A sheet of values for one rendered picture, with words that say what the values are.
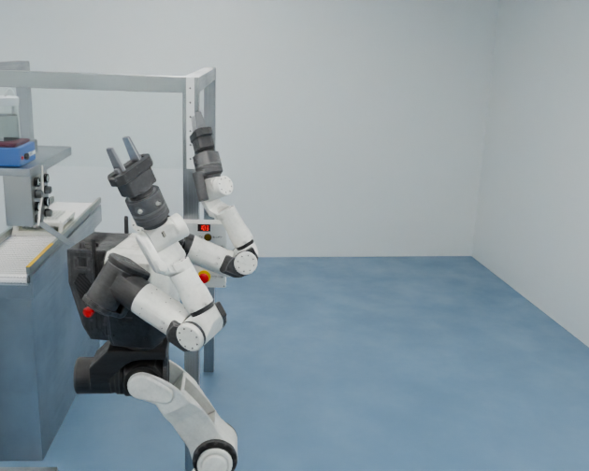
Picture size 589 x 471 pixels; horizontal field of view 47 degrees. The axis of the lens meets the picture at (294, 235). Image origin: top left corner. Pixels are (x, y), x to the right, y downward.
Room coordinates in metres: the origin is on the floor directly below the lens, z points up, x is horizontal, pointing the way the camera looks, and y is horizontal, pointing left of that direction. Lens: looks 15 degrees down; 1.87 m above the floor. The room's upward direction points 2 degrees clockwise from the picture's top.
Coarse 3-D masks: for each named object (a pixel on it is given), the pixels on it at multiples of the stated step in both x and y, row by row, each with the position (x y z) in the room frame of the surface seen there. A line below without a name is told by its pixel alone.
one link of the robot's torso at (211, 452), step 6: (210, 450) 1.88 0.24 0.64; (216, 450) 1.89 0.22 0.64; (222, 450) 1.89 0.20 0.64; (204, 456) 1.88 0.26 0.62; (210, 456) 1.88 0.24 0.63; (216, 456) 1.88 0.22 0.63; (222, 456) 1.88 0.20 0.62; (228, 456) 1.89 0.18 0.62; (198, 462) 1.88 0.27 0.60; (204, 462) 1.87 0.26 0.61; (210, 462) 1.87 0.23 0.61; (216, 462) 1.88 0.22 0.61; (222, 462) 1.88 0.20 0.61; (228, 462) 1.89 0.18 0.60; (198, 468) 1.88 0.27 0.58; (204, 468) 1.87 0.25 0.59; (210, 468) 1.87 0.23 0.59; (216, 468) 1.88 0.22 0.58; (222, 468) 1.88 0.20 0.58; (228, 468) 1.89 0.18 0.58
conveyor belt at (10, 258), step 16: (64, 208) 3.77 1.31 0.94; (80, 208) 3.78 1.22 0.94; (16, 240) 3.10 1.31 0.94; (32, 240) 3.11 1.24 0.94; (48, 240) 3.12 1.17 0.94; (0, 256) 2.85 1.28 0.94; (16, 256) 2.86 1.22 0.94; (32, 256) 2.87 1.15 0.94; (0, 272) 2.64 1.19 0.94; (16, 272) 2.65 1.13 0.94
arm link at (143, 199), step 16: (144, 160) 1.60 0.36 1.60; (112, 176) 1.57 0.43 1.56; (128, 176) 1.56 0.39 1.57; (144, 176) 1.60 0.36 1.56; (128, 192) 1.57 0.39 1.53; (144, 192) 1.59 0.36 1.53; (160, 192) 1.62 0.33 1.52; (128, 208) 1.61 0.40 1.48; (144, 208) 1.58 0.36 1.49; (160, 208) 1.60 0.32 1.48
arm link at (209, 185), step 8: (200, 168) 2.21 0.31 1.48; (208, 168) 2.20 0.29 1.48; (216, 168) 2.21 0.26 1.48; (200, 176) 2.19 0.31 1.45; (208, 176) 2.21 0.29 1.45; (216, 176) 2.22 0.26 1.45; (224, 176) 2.20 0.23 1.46; (200, 184) 2.18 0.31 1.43; (208, 184) 2.20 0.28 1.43; (216, 184) 2.17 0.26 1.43; (224, 184) 2.19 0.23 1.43; (232, 184) 2.21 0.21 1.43; (200, 192) 2.17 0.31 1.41; (208, 192) 2.20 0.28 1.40; (216, 192) 2.18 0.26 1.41; (224, 192) 2.17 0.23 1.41; (200, 200) 2.17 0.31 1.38; (208, 200) 2.22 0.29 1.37
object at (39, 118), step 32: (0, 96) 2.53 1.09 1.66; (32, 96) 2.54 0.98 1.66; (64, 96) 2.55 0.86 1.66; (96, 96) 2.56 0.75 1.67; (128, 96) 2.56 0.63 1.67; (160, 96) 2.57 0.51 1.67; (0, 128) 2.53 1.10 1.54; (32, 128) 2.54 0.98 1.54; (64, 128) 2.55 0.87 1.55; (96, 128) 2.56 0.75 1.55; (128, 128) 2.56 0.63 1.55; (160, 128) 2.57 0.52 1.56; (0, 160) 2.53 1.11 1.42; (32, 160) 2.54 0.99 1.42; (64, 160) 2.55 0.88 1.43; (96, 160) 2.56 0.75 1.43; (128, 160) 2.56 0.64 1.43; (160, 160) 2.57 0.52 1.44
